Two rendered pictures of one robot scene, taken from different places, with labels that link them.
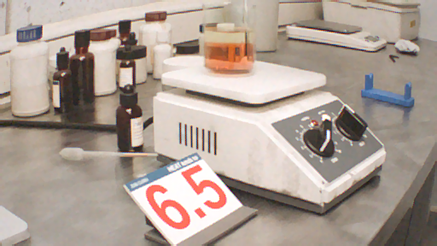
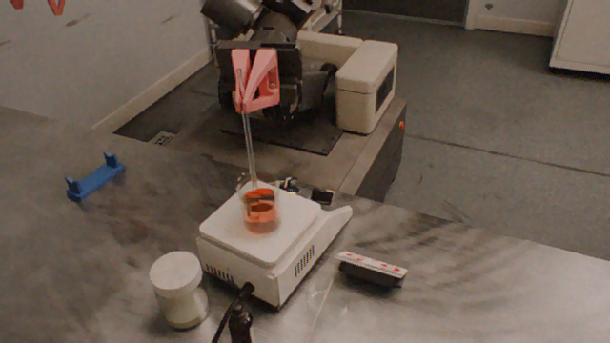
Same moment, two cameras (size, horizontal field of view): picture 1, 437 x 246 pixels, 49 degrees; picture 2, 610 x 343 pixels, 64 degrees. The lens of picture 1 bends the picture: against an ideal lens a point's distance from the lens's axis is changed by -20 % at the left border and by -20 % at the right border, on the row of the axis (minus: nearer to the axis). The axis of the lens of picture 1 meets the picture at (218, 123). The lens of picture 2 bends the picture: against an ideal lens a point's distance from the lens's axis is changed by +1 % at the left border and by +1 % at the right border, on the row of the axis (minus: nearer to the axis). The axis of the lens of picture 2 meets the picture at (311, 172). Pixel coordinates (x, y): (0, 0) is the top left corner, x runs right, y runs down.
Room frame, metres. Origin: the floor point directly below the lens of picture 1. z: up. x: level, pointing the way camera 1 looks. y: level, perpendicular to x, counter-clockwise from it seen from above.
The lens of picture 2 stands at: (0.55, 0.44, 1.27)
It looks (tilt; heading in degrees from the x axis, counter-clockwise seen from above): 38 degrees down; 261
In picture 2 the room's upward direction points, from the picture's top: 2 degrees counter-clockwise
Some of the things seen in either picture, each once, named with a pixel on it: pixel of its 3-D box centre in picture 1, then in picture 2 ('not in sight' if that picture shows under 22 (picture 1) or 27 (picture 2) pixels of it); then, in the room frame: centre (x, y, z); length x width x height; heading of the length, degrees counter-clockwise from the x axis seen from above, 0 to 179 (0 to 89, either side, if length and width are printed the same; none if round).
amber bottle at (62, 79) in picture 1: (62, 80); not in sight; (0.74, 0.22, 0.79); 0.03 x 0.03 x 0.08
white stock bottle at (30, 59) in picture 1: (28, 68); not in sight; (0.73, 0.28, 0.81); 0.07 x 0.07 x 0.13
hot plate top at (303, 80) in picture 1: (247, 78); (261, 218); (0.54, -0.03, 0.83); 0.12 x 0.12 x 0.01; 48
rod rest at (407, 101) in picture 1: (388, 89); (93, 173); (0.81, -0.27, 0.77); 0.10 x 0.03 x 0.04; 51
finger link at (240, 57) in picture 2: not in sight; (259, 87); (0.52, -0.06, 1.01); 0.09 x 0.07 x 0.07; 72
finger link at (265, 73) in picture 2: not in sight; (243, 87); (0.54, -0.06, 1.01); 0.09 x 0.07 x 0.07; 72
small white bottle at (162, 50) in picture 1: (161, 54); not in sight; (0.93, 0.09, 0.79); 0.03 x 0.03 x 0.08
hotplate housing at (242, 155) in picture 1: (267, 128); (275, 231); (0.53, -0.05, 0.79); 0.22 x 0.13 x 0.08; 48
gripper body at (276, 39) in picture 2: not in sight; (264, 59); (0.51, -0.13, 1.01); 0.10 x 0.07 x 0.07; 162
